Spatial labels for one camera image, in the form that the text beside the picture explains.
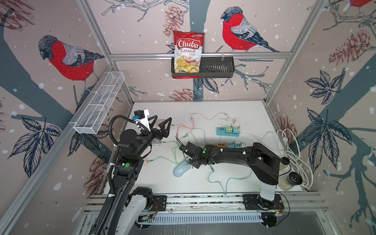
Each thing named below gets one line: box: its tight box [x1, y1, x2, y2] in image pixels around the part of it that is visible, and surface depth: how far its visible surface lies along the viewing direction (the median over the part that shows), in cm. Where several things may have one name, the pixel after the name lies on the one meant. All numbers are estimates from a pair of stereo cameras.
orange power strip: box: [216, 142, 228, 148], surface depth 94 cm
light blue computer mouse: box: [172, 161, 191, 178], surface depth 85 cm
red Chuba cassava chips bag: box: [172, 30, 206, 80], surface depth 87 cm
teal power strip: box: [215, 126, 241, 137], surface depth 99 cm
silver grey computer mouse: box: [150, 138, 162, 146], surface depth 98 cm
